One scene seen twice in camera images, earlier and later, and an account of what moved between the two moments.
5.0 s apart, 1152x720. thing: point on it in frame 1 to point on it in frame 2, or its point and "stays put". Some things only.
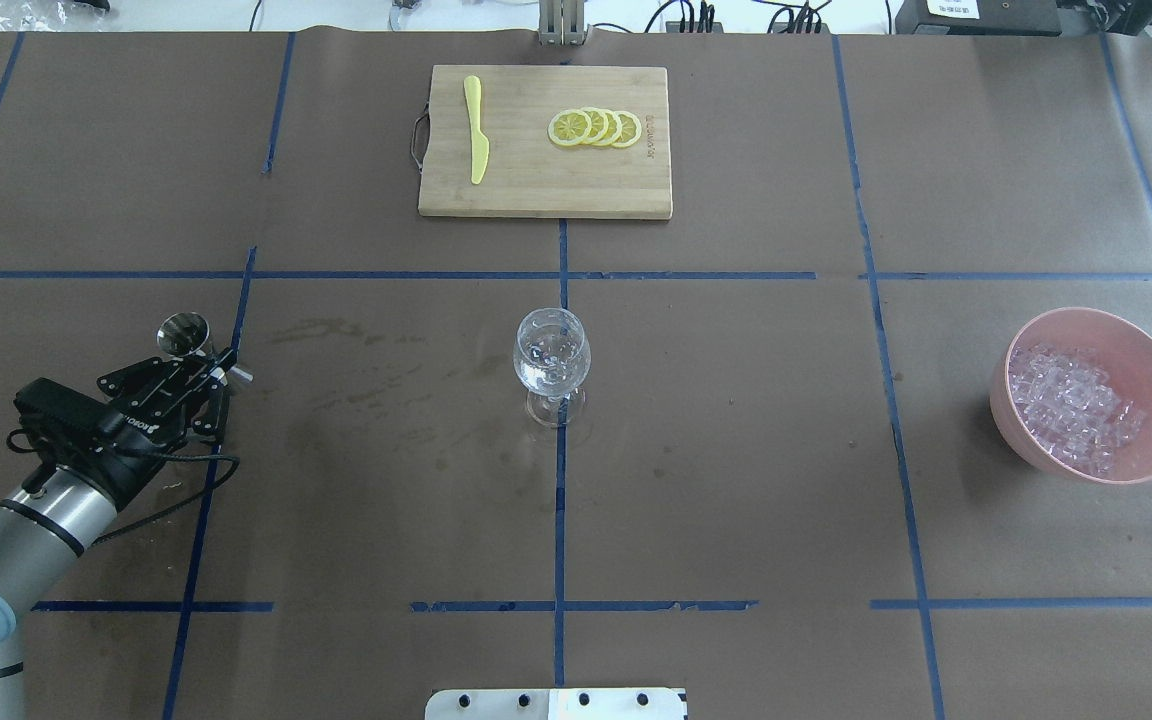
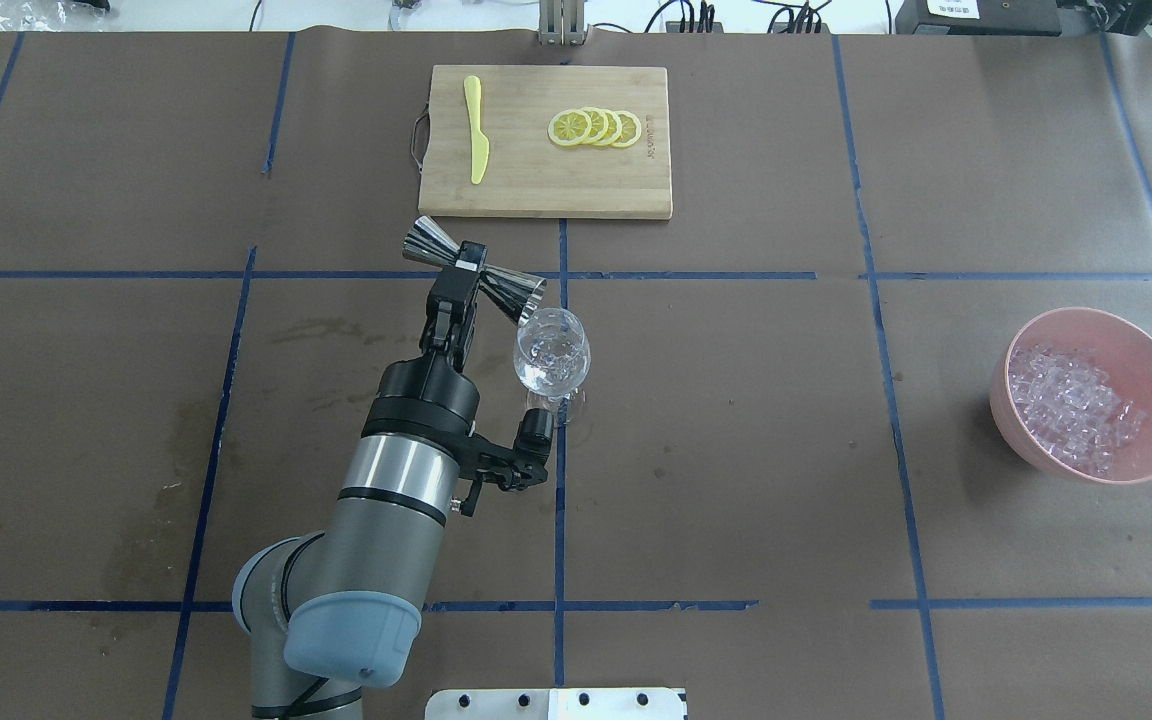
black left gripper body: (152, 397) to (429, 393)
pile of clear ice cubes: (1070, 402) stays put
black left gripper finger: (216, 414) to (459, 281)
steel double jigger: (183, 333) to (512, 291)
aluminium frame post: (561, 23) stays put
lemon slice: (631, 129) stays put
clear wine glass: (552, 355) stays put
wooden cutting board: (525, 172) stays put
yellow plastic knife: (480, 145) stays put
